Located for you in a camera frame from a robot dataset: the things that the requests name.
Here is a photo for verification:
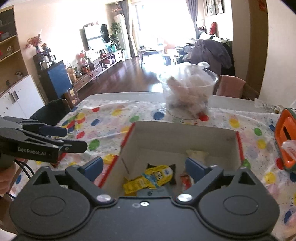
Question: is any red snack packet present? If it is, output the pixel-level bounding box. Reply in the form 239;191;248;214
180;172;192;192

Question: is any yellow snack packet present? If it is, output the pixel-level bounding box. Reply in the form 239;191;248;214
122;163;176;195

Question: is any person left hand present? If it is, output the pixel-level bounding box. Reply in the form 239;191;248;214
0;163;19;197

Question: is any dark wooden dining chair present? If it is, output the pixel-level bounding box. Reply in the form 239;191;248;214
30;98;71;126

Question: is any pale cream snack packet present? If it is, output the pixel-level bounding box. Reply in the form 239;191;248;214
186;150;209;165

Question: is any white storage cabinet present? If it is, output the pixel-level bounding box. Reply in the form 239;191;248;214
0;75;45;119

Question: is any polka dot plastic tablecloth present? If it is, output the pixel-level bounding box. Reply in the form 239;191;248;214
10;99;295;240

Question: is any blue panel black cabinet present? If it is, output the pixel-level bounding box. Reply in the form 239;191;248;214
33;49;72;101

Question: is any red and white cardboard box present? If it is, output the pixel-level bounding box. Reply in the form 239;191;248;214
98;121;244;198

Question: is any clear bowl with plastic bag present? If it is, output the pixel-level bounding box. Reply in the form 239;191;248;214
157;61;218;120

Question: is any chair with pink cloth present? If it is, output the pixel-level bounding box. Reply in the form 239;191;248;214
213;75;259;100

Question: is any long low tv cabinet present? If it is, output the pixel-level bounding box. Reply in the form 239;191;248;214
68;50;123;91

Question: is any television screen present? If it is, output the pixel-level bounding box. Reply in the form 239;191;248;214
80;23;110;51

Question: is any coffee table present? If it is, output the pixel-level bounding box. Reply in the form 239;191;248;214
138;45;163;68

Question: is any sofa with piled clothes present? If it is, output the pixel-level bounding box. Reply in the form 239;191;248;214
177;33;235;76

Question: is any wooden wall shelf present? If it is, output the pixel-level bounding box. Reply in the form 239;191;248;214
0;6;28;93

